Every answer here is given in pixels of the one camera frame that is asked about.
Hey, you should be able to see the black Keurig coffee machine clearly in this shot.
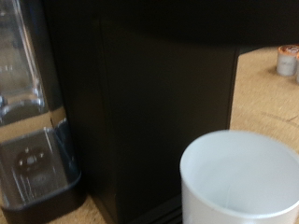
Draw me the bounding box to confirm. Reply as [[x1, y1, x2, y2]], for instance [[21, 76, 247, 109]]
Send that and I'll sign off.
[[0, 0, 299, 224]]

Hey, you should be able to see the white mug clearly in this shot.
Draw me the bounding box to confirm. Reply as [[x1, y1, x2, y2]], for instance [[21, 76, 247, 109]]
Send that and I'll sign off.
[[178, 129, 299, 224]]

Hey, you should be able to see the white K-cup pod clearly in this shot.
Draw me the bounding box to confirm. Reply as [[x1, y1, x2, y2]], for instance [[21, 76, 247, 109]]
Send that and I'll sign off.
[[294, 51, 299, 84], [276, 44, 299, 77]]

